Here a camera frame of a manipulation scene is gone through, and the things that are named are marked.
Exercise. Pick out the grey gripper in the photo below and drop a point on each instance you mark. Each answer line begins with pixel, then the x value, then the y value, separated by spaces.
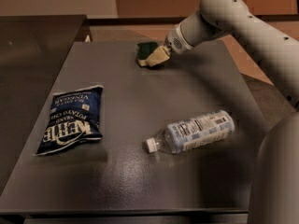
pixel 175 42

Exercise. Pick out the green and yellow sponge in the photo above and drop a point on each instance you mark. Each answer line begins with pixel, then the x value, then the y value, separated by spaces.
pixel 144 50

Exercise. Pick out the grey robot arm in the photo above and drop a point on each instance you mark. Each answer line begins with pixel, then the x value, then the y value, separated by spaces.
pixel 274 195

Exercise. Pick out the clear plastic water bottle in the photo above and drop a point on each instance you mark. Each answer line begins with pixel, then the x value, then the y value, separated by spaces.
pixel 192 133

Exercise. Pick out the blue potato chips bag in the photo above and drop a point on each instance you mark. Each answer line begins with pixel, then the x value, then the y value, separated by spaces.
pixel 74 119

